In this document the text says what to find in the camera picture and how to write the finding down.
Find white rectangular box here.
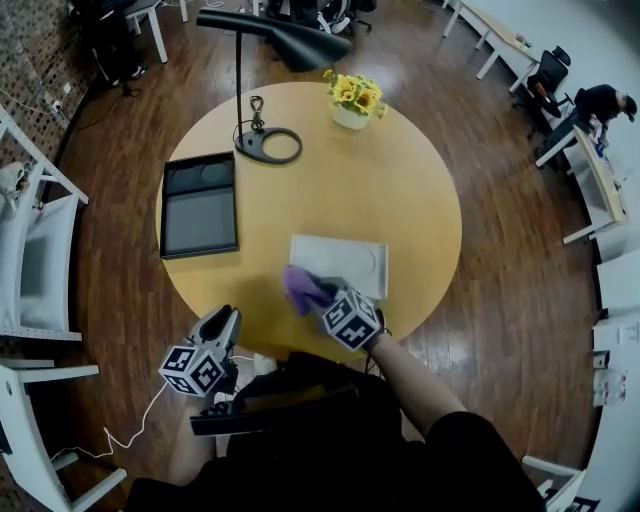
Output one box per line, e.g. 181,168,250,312
288,233,390,301

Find white red-print packets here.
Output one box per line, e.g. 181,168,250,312
592,369,630,409

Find white cloth bag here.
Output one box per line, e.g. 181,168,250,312
0,160,29,211

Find black chest-mounted device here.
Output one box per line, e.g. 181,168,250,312
188,382,362,437

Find person's left forearm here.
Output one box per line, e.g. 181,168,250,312
167,397,221,487

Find white cable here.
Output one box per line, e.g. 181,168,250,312
48,353,261,464

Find black rectangular tray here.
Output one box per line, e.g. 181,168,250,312
159,151,241,261

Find white shelf unit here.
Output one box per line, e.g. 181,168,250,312
0,107,91,342
0,362,129,512
521,453,604,512

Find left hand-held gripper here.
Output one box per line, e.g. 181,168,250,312
158,304,243,399

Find white mesh office chair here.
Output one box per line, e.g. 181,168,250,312
317,0,353,35

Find person's black shirt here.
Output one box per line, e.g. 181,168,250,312
124,351,547,512

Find metal carabiner keychain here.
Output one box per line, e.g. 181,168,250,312
248,94,267,133

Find purple cloth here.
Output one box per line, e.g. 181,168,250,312
283,264,335,318

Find grey table white legs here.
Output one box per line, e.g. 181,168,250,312
123,0,170,65

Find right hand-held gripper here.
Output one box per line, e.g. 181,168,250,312
308,277,385,353

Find sunflowers in white pot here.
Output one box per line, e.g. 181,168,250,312
322,69,390,132

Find black headrest office chair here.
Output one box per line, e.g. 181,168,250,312
513,44,575,121

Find person's right forearm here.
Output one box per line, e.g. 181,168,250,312
366,332,469,437

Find wooden desk white legs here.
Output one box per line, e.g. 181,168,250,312
534,123,632,246
443,0,544,81

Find black desk lamp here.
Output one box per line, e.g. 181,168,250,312
196,8,354,166

